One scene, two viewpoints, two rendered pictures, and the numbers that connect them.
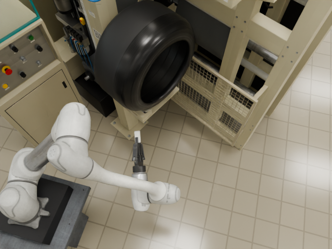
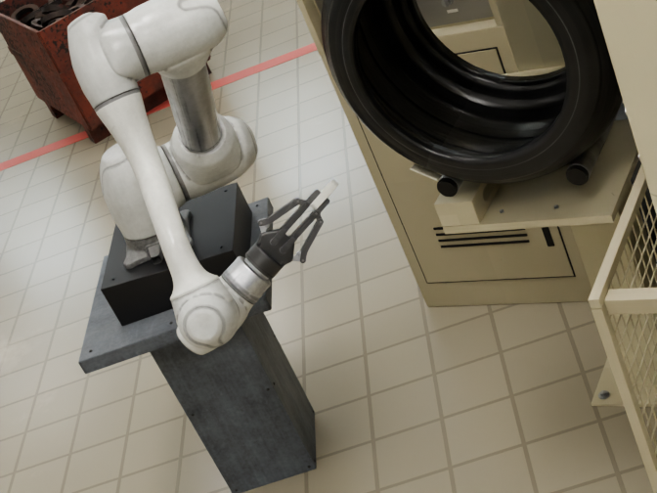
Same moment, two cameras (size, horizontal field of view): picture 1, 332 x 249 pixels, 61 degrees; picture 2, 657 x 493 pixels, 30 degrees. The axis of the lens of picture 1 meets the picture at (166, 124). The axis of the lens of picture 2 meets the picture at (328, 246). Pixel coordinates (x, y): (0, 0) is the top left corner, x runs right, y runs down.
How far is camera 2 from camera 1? 2.12 m
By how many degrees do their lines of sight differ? 62
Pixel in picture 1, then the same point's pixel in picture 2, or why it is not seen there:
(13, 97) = not seen: hidden behind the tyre
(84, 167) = (93, 79)
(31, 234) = (114, 269)
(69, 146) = (102, 27)
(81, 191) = not seen: hidden behind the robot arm
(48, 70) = (459, 31)
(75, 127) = (144, 12)
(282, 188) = not seen: outside the picture
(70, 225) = (168, 326)
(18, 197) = (121, 159)
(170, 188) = (200, 295)
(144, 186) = (162, 232)
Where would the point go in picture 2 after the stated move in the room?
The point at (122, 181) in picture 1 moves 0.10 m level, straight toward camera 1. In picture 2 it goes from (148, 189) to (110, 218)
